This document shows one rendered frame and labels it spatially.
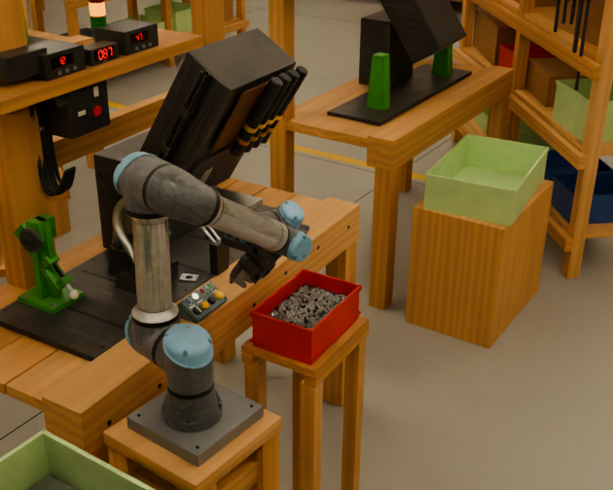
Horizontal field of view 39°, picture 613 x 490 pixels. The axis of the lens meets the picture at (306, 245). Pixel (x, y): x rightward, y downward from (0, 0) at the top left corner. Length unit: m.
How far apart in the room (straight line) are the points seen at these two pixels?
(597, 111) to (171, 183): 2.94
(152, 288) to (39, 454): 0.46
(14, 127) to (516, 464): 2.19
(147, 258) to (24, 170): 0.77
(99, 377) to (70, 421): 0.15
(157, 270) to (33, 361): 0.57
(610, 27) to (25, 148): 2.78
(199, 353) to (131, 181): 0.43
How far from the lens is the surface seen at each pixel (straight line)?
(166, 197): 1.92
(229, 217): 2.00
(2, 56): 2.56
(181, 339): 2.09
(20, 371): 2.48
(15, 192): 2.73
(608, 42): 4.41
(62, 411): 2.30
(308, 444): 2.69
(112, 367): 2.40
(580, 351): 4.25
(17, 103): 2.52
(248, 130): 2.65
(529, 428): 3.71
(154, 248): 2.07
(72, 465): 2.09
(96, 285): 2.80
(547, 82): 5.18
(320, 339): 2.54
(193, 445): 2.13
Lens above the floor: 2.24
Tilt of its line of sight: 27 degrees down
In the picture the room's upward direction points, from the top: 1 degrees clockwise
